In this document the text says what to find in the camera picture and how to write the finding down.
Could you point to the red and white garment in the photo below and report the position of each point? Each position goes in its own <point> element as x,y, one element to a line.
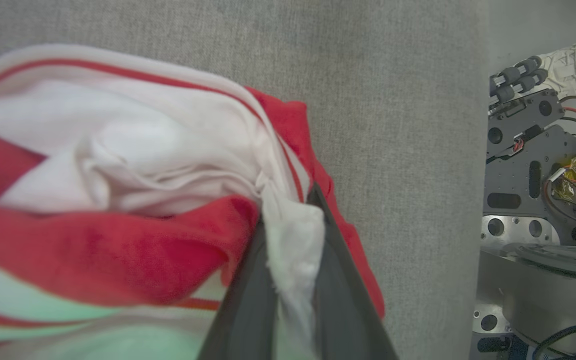
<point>118,250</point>

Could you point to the dark metal robot base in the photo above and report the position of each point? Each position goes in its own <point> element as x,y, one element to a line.
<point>513,170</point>

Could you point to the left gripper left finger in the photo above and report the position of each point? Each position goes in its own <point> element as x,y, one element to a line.
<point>248,310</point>

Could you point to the grey fabric sofa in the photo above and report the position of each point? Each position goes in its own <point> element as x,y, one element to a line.
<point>398,150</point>

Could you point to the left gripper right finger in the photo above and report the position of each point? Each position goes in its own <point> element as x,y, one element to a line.
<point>343,320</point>

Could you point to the white printed plastic part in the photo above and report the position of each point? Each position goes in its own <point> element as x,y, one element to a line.
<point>573,65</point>

